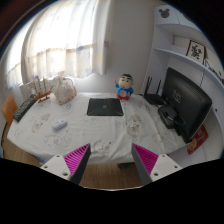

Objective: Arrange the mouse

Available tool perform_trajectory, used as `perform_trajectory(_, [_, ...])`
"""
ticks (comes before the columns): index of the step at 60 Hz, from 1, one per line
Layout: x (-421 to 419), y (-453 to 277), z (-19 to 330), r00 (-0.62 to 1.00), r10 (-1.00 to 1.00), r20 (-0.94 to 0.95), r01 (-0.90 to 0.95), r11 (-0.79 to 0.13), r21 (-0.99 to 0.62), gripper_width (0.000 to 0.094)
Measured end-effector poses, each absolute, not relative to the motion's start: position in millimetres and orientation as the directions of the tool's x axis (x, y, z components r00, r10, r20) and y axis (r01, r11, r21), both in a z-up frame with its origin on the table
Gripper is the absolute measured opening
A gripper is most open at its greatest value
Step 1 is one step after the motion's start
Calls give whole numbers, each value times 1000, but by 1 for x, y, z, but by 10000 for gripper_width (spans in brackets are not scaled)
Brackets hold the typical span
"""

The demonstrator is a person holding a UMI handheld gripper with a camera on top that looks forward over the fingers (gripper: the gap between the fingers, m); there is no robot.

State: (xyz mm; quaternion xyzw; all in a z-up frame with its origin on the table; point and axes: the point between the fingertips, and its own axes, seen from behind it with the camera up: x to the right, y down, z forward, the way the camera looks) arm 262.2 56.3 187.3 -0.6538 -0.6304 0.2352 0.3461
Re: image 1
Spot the black monitor stand base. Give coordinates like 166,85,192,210
158,105,184,129

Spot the white shelf unit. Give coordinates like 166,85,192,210
142,5,224,160

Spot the black computer monitor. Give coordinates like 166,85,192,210
162,68,212,143

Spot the orange wooden chair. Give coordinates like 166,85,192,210
1,93,19,127

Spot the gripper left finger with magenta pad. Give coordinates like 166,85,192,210
42,144,91,185

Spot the black wifi router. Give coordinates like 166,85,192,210
144,77,165,105

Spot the white sheer curtain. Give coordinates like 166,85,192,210
0,0,112,88

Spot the black keyboard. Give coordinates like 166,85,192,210
13,94,36,122

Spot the red booklet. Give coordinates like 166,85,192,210
187,125,208,154

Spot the framed calligraphy picture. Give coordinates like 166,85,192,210
186,40,206,64

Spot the black mouse pad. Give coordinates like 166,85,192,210
87,98,124,116

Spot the wooden model sailing ship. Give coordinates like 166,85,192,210
33,78,51,103

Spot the cartoon boy figurine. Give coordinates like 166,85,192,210
115,74,133,100

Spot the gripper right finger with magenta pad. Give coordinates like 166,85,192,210
131,144,182,185

